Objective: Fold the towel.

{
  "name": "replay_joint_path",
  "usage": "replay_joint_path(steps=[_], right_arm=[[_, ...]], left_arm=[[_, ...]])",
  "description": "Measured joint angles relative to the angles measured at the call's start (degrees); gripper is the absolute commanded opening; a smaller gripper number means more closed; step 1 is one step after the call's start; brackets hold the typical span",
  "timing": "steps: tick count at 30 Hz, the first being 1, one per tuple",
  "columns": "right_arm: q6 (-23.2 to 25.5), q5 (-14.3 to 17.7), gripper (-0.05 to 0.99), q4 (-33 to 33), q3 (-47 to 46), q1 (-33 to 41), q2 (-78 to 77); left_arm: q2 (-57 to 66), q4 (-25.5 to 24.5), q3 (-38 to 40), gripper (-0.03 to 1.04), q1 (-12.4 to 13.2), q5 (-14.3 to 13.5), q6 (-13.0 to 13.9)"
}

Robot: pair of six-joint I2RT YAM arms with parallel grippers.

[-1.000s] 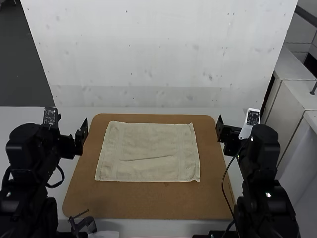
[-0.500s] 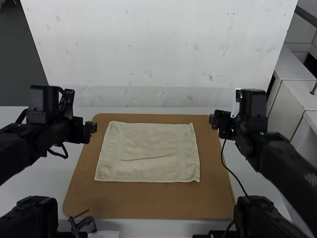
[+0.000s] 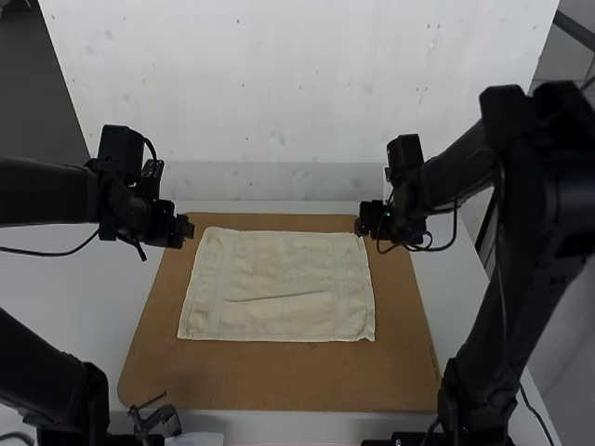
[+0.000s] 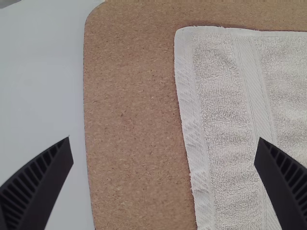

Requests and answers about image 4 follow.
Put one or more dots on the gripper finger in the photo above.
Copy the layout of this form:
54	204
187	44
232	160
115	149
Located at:
285	187
33	187

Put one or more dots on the cork mat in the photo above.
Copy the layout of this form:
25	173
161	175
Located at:
132	119

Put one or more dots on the pale towel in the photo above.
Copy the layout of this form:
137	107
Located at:
227	119

